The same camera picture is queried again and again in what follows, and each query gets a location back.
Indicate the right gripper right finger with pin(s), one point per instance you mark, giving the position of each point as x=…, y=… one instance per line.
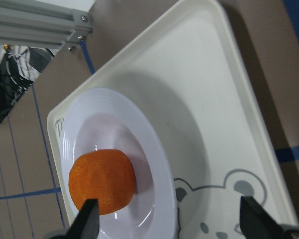
x=256, y=223

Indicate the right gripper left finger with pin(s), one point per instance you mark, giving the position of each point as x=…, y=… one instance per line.
x=85, y=226

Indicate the orange fruit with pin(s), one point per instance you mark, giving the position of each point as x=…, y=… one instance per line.
x=106, y=175

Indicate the white round plate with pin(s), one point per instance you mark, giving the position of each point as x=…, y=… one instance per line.
x=101, y=118

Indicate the cream bear tray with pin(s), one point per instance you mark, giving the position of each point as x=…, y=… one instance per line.
x=179, y=103

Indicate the aluminium frame post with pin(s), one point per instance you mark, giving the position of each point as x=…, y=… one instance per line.
x=34, y=23

